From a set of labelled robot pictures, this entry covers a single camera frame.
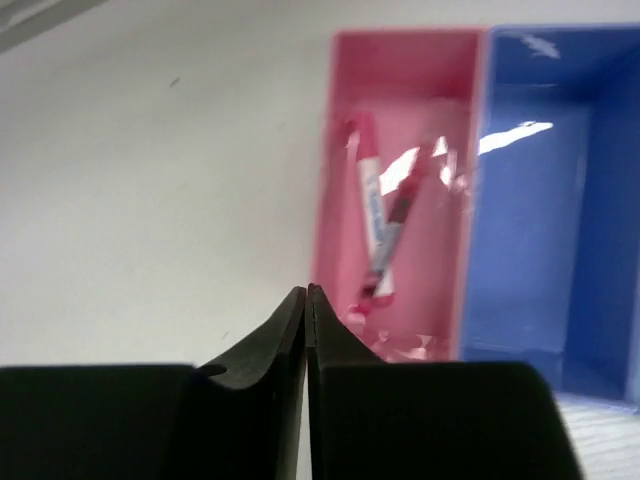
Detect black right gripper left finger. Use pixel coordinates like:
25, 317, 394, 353
174, 287, 306, 479

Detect pink white pen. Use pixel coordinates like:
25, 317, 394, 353
344, 112, 396, 309

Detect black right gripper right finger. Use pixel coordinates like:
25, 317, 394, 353
305, 283, 380, 479

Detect pink container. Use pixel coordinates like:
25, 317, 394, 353
312, 28, 488, 362

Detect dark blue container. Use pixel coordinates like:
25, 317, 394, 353
460, 23, 639, 410

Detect red pen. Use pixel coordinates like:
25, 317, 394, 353
359, 142, 436, 301

